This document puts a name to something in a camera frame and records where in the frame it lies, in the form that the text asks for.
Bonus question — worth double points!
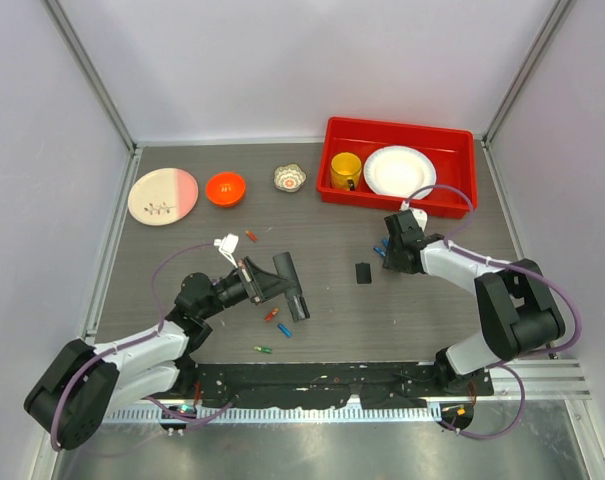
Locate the red plastic bin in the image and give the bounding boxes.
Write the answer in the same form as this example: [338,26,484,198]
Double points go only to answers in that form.
[316,117,478,219]

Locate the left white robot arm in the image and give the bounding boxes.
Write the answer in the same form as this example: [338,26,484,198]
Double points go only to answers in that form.
[24,252,308,451]

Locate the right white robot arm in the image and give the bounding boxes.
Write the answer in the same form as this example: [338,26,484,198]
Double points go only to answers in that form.
[383,210,566,395]

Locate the black battery cover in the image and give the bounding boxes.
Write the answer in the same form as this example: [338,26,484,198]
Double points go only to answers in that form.
[355,262,372,285]

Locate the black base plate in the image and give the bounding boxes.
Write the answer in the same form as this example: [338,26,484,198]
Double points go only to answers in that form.
[154,362,494,410]

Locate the small floral bowl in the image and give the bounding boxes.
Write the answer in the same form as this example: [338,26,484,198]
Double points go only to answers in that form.
[273,163,307,193]

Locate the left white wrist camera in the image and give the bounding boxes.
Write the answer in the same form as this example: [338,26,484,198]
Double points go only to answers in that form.
[213,233,239,268]

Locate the red orange battery centre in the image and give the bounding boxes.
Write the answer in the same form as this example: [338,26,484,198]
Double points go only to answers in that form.
[264,308,279,322]

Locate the white paper plate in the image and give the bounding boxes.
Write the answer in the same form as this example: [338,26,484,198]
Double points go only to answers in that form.
[363,146,437,199]

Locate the pink and cream plate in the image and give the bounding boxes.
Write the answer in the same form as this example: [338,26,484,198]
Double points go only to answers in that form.
[127,168,199,226]

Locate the orange bowl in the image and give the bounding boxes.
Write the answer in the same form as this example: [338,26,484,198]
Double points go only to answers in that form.
[205,172,246,208]

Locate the black remote control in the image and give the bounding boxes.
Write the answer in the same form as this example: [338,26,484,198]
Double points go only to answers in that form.
[273,252,310,322]

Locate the blue battery centre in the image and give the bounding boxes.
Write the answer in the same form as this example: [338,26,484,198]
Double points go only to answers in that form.
[277,323,292,338]

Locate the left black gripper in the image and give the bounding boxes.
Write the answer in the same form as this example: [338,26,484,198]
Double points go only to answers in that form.
[199,256,295,320]

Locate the orange battery near top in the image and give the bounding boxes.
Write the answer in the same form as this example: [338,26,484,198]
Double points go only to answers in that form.
[245,230,258,242]

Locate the white slotted cable duct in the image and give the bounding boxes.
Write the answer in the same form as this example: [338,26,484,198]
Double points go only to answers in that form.
[103,402,441,425]

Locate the yellow mug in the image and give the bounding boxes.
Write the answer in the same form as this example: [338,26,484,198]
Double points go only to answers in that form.
[330,152,362,191]

